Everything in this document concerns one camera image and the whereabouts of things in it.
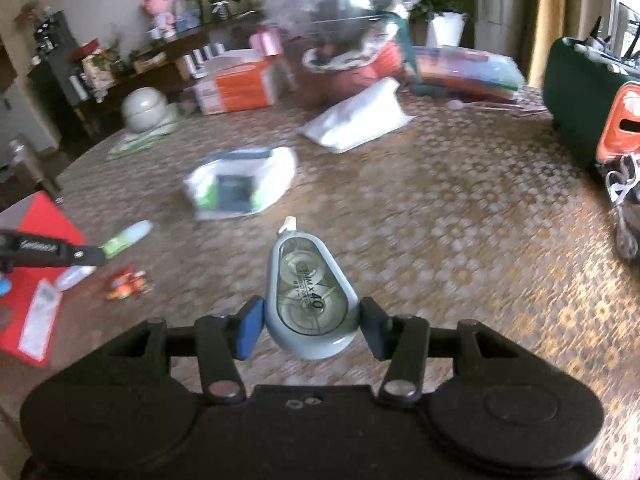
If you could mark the blue correction tape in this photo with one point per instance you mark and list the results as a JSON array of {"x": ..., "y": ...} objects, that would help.
[{"x": 310, "y": 290}]

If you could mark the orange white tissue box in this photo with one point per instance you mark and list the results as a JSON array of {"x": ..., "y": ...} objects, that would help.
[{"x": 235, "y": 85}]

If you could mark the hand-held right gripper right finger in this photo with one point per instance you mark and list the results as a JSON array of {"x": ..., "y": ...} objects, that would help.
[{"x": 372, "y": 326}]

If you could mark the green folded cloth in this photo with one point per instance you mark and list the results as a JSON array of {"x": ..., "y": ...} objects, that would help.
[{"x": 145, "y": 137}]

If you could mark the dark green case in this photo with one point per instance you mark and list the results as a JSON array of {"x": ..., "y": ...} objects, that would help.
[{"x": 575, "y": 95}]

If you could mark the floral red pot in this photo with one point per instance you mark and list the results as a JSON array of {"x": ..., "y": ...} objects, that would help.
[{"x": 350, "y": 70}]

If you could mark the dark wooden sideboard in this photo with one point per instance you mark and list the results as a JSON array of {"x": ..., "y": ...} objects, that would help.
[{"x": 150, "y": 70}]

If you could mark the wet wipes pack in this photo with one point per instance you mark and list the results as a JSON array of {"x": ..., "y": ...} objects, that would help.
[{"x": 240, "y": 182}]

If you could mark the orange white container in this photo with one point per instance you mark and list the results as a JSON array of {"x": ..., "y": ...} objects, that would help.
[{"x": 622, "y": 122}]

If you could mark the pink plush doll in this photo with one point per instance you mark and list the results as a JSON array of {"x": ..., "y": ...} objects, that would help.
[{"x": 161, "y": 12}]

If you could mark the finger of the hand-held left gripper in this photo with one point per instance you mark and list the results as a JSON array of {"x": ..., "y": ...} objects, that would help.
[{"x": 90, "y": 256}]

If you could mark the small orange toy figure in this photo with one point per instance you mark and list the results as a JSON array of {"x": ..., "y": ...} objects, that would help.
[{"x": 126, "y": 284}]

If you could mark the grey ceramic jar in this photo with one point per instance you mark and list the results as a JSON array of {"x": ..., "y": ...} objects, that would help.
[{"x": 146, "y": 107}]

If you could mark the white plastic bag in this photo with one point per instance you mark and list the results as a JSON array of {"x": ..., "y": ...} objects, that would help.
[{"x": 357, "y": 117}]

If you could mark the white potted plant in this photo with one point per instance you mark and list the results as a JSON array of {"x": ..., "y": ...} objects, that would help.
[{"x": 445, "y": 27}]

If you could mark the red cardboard box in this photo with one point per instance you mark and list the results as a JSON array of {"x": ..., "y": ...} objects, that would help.
[{"x": 35, "y": 270}]

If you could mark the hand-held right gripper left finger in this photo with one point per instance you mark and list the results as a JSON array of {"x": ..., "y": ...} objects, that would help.
[{"x": 250, "y": 327}]

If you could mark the green white pen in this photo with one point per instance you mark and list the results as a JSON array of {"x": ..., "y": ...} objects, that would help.
[{"x": 127, "y": 237}]

